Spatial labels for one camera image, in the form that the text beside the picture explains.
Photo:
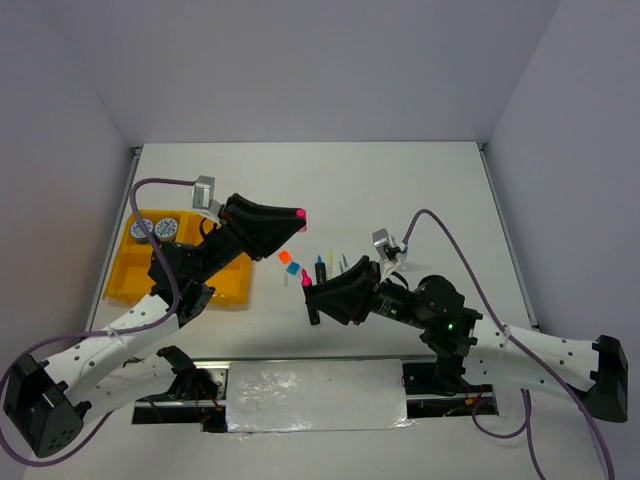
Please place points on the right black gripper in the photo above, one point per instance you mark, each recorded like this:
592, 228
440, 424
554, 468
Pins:
348, 295

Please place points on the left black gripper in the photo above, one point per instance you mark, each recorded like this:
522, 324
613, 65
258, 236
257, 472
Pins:
247, 216

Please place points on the orange highlighter cap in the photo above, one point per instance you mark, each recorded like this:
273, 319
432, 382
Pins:
285, 257

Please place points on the orange black highlighter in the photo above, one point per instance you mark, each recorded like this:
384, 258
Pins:
314, 317

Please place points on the pink black highlighter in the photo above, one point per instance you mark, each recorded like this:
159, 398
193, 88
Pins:
306, 280

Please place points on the pink highlighter cap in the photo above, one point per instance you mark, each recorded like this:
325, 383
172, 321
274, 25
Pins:
301, 213

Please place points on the blue round tin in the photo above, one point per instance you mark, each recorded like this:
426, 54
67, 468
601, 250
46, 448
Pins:
165, 229

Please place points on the grey-blue round tin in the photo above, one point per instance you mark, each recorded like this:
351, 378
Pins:
137, 231

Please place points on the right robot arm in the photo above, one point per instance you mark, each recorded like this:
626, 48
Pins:
471, 349

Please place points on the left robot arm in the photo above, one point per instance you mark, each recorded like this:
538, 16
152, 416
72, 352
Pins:
50, 401

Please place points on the yellow thin pen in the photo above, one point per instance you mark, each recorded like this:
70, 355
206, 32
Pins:
330, 259

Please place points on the blue tipped black highlighter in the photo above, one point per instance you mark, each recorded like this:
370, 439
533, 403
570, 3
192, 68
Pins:
320, 270

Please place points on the blue highlighter cap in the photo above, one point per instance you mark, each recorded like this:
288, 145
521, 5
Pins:
294, 269

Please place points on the silver foil covered plate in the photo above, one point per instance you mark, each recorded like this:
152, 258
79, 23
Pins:
314, 395

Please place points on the orange plastic sorting tray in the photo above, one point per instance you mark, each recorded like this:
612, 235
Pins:
128, 280

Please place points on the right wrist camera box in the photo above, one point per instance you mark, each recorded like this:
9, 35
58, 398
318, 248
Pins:
388, 249

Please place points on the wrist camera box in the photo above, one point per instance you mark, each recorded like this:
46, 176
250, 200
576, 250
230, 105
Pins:
202, 198
388, 249

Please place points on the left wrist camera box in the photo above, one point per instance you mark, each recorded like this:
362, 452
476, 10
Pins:
202, 198

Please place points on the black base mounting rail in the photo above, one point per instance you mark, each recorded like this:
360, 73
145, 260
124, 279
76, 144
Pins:
425, 398

